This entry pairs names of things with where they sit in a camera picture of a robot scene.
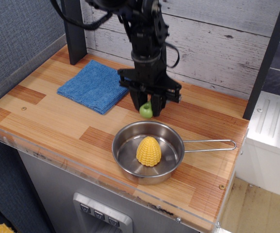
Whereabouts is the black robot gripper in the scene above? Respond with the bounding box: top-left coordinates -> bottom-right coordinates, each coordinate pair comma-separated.
118,56 -> 181,117

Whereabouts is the grey spatula with green handle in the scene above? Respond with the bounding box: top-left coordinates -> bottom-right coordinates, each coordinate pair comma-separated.
139,101 -> 153,118

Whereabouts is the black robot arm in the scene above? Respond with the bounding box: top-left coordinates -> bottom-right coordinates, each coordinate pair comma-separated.
88,0 -> 181,117

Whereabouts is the folded blue towel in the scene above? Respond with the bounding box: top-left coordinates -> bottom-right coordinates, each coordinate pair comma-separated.
57,60 -> 129,115

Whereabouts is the stainless steel pan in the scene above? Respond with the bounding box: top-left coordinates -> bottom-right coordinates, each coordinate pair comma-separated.
112,121 -> 236,185

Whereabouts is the grey toy dispenser panel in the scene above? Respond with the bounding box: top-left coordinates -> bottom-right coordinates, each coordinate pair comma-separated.
73,192 -> 133,233

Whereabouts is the white ribbed cabinet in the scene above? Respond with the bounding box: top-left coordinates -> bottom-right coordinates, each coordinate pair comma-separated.
235,92 -> 280,195

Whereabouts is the clear acrylic edge guard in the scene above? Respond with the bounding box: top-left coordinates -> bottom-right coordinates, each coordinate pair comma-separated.
0,130 -> 220,233

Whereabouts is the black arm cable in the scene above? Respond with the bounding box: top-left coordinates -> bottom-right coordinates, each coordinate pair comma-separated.
49,0 -> 181,68

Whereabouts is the black right frame post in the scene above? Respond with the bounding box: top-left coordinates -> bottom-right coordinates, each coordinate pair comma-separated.
243,12 -> 280,120

